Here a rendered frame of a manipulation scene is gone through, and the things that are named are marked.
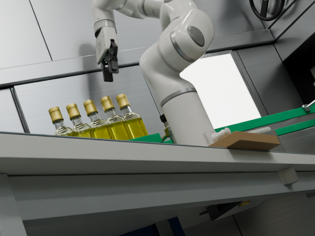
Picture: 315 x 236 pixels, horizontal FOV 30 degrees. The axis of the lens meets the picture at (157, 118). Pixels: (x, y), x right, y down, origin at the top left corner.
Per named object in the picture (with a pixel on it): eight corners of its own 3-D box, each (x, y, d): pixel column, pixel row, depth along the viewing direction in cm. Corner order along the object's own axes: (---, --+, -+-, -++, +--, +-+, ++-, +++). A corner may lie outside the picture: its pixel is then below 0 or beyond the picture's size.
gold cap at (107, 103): (113, 112, 187) (108, 99, 188) (116, 106, 184) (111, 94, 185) (102, 114, 185) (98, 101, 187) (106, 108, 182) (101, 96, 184)
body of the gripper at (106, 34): (90, 38, 202) (93, 66, 197) (99, 20, 193) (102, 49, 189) (110, 40, 205) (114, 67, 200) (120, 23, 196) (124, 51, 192)
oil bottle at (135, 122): (156, 176, 185) (132, 116, 191) (164, 169, 180) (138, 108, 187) (141, 180, 182) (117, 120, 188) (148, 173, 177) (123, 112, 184)
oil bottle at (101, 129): (125, 185, 179) (101, 123, 185) (131, 178, 174) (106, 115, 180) (108, 189, 176) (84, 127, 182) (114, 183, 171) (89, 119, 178)
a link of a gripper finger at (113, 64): (106, 55, 192) (108, 73, 189) (109, 50, 189) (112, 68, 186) (116, 56, 193) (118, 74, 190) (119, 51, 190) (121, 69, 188)
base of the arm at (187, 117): (249, 141, 138) (222, 84, 142) (222, 141, 128) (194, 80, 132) (199, 169, 146) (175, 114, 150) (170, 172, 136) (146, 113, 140)
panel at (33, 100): (264, 128, 227) (228, 53, 237) (268, 124, 225) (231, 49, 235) (45, 185, 182) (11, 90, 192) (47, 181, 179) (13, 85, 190)
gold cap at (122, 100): (128, 109, 190) (123, 97, 192) (132, 104, 188) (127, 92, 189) (118, 111, 189) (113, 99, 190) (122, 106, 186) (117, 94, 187)
